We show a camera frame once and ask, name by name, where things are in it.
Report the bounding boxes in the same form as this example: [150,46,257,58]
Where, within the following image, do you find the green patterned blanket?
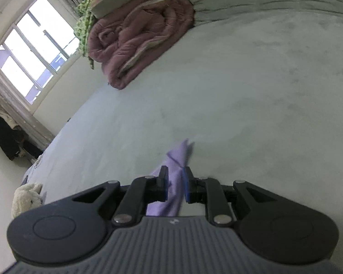
[74,0,113,70]

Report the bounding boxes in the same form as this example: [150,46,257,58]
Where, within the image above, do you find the purple shirt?
[146,138,195,218]

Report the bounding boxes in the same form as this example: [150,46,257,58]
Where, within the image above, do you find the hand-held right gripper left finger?
[71,166,170,228]

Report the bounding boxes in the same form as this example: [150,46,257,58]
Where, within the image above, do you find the dark hanging clothes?
[0,112,43,163]

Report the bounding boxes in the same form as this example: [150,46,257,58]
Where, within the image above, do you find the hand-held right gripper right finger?
[183,167,275,227]

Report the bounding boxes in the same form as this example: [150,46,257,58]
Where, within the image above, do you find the window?
[0,0,81,107]

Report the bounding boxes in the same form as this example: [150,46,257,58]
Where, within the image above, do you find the white plush dog toy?
[11,182,44,220]

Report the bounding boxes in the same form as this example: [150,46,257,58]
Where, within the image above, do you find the folded pink quilt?
[86,0,195,91]

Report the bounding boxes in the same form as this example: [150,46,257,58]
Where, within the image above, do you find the lace curtain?
[0,84,56,147]

